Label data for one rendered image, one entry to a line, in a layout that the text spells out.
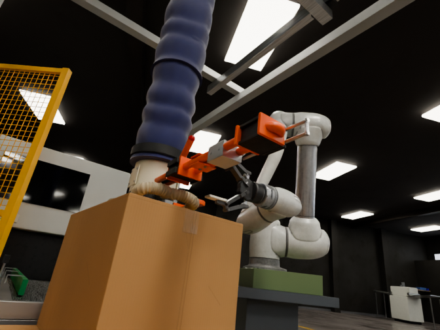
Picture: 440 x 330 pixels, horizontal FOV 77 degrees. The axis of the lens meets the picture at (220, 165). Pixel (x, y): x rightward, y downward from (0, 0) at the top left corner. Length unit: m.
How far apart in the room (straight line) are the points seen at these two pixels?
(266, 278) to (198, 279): 0.55
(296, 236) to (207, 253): 0.72
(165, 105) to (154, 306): 0.73
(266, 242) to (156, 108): 0.83
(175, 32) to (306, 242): 1.16
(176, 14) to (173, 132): 0.61
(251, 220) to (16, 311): 0.93
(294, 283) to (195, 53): 1.11
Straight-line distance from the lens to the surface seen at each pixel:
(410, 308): 14.17
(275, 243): 1.47
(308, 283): 1.42
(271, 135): 0.59
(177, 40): 1.34
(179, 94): 1.18
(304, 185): 1.49
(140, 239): 0.74
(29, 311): 1.37
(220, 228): 0.88
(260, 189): 1.00
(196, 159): 0.78
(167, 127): 1.11
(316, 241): 1.50
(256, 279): 1.30
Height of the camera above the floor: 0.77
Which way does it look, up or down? 22 degrees up
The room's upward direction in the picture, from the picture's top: 7 degrees clockwise
